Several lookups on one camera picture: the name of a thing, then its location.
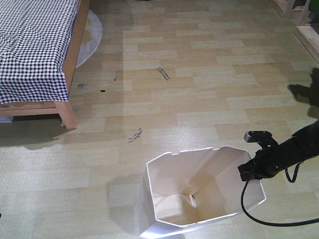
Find wooden bed frame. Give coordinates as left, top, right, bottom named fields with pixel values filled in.
left=0, top=0, right=90, bottom=129

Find round grey rug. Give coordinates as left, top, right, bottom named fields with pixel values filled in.
left=75, top=10, right=103, bottom=68

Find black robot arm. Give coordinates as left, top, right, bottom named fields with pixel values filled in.
left=238, top=121, right=319, bottom=181

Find black white checkered bedding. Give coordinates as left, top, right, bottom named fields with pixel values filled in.
left=0, top=0, right=79, bottom=104

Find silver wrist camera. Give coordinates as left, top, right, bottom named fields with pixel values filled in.
left=244, top=130, right=272, bottom=143

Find white plastic trash bin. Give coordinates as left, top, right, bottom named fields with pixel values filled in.
left=136, top=146, right=266, bottom=239

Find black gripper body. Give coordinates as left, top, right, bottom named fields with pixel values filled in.
left=238, top=139, right=294, bottom=181

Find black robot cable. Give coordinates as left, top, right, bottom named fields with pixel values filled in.
left=240, top=161, right=319, bottom=227

